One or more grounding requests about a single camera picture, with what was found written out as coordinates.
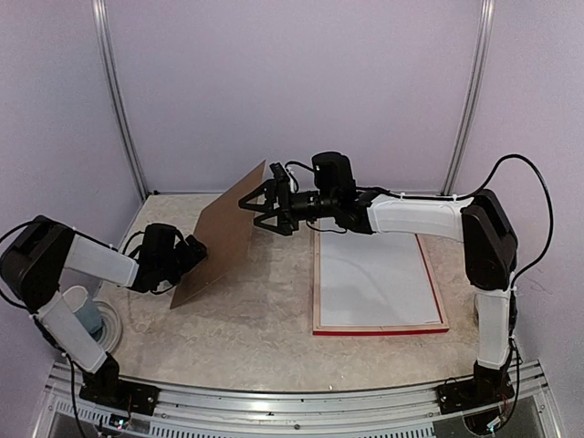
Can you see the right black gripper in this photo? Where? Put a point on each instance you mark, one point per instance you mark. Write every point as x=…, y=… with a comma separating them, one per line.
x=273, y=189

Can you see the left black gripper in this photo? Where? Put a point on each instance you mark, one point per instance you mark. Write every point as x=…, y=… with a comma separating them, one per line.
x=192, y=259

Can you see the brown backing board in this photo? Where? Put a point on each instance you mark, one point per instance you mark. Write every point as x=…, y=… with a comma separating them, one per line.
x=226, y=230

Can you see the cat photo print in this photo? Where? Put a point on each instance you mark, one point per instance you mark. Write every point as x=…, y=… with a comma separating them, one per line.
x=376, y=278

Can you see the red wooden picture frame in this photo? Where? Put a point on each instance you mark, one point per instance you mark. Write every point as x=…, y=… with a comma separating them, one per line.
x=381, y=330

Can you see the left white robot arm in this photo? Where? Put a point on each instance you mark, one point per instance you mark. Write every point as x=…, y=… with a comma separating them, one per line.
x=39, y=251

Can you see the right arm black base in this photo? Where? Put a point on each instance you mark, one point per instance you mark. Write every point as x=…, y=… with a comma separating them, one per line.
x=457, y=396

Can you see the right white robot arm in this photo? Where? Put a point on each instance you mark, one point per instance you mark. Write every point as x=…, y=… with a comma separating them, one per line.
x=367, y=244

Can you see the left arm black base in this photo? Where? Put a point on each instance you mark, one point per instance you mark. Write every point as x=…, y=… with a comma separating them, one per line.
x=129, y=396

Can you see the light blue mug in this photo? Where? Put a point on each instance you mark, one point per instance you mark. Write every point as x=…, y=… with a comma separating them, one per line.
x=86, y=311

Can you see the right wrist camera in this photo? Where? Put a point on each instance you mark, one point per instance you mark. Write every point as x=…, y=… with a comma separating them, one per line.
x=284, y=177

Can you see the front aluminium rail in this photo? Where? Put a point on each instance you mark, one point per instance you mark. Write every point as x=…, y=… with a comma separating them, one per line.
x=188, y=411

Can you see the left aluminium corner post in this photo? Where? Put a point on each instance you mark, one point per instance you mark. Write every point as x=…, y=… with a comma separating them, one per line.
x=101, y=21

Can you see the aluminium corner post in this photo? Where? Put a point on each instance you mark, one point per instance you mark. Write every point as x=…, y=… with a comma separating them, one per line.
x=472, y=95
x=101, y=21

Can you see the right aluminium corner post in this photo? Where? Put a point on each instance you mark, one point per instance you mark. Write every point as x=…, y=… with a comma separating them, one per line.
x=472, y=95

